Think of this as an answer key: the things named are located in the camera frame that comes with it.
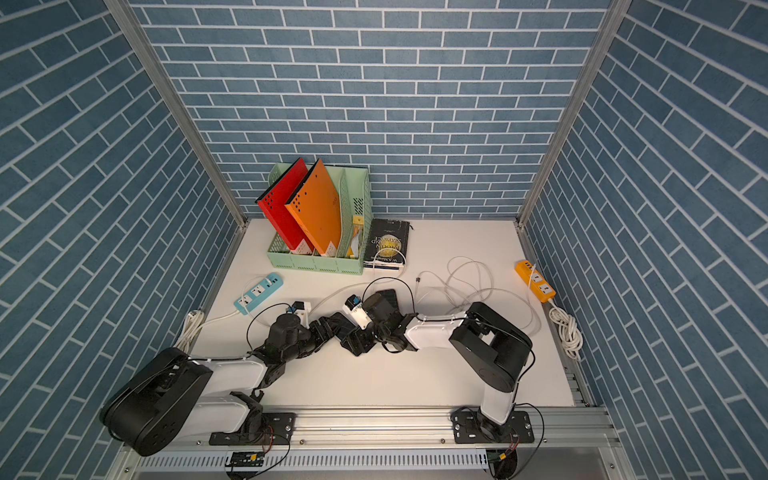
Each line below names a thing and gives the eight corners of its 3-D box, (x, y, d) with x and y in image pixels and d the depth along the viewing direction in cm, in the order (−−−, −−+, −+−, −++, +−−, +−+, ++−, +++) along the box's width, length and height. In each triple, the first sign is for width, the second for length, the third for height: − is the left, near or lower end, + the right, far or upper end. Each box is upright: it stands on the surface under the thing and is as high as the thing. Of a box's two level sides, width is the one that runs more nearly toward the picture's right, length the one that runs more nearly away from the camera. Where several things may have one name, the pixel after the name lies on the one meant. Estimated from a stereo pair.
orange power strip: (541, 303, 98) (545, 299, 96) (511, 266, 108) (513, 261, 106) (554, 298, 100) (558, 293, 98) (523, 261, 110) (525, 257, 108)
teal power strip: (236, 308, 96) (231, 302, 93) (277, 276, 104) (274, 270, 102) (244, 316, 94) (239, 311, 92) (285, 283, 102) (283, 277, 100)
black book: (364, 269, 107) (364, 264, 104) (369, 223, 121) (368, 218, 119) (410, 269, 107) (410, 264, 104) (408, 224, 122) (409, 218, 119)
